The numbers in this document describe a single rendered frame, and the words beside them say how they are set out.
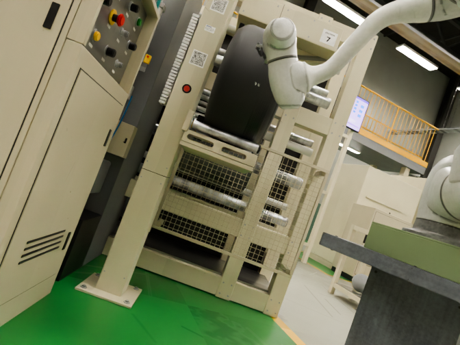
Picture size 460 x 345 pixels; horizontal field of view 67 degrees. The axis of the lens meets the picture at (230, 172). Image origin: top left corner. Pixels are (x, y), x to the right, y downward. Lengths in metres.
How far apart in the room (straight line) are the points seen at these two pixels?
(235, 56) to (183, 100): 0.35
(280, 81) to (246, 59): 0.44
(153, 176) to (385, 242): 1.09
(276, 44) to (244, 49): 0.45
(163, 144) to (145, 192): 0.25
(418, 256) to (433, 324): 0.18
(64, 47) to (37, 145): 0.28
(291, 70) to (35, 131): 0.78
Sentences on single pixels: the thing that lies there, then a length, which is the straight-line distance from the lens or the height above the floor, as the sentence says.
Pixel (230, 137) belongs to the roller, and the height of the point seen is 0.90.
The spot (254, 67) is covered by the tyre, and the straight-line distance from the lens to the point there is 1.59.
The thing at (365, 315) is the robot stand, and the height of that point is 0.47.
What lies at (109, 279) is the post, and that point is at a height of 0.07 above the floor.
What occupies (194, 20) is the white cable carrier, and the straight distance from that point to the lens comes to 1.90.
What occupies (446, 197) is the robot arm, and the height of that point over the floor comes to 0.85.
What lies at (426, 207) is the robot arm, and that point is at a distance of 1.21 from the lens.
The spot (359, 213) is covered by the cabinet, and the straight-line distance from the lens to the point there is 6.43.
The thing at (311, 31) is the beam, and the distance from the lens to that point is 2.24.
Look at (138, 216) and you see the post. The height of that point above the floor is 0.40.
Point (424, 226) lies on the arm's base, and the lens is 1.20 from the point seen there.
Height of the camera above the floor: 0.66
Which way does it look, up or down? 3 degrees up
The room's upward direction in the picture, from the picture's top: 21 degrees clockwise
